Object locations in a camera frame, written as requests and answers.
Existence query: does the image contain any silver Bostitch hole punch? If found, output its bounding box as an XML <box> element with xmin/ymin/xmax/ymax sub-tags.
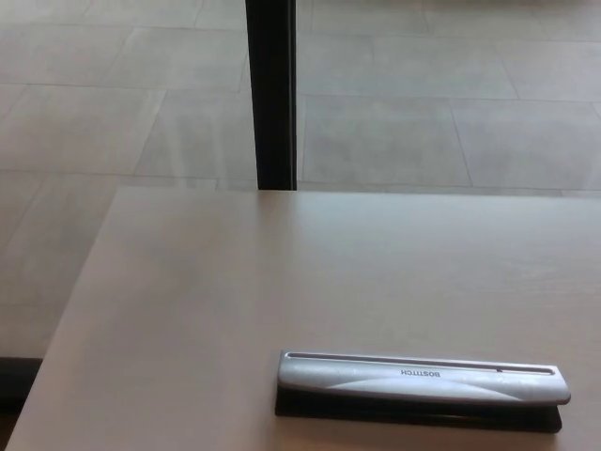
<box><xmin>274</xmin><ymin>349</ymin><xmax>573</xmax><ymax>433</ymax></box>

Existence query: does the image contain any black floor baseboard strip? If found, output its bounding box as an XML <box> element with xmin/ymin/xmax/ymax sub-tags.
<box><xmin>0</xmin><ymin>356</ymin><xmax>44</xmax><ymax>414</ymax></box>

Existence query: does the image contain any black vertical post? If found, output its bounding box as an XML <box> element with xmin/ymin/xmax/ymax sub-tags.
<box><xmin>244</xmin><ymin>0</ymin><xmax>299</xmax><ymax>192</ymax></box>

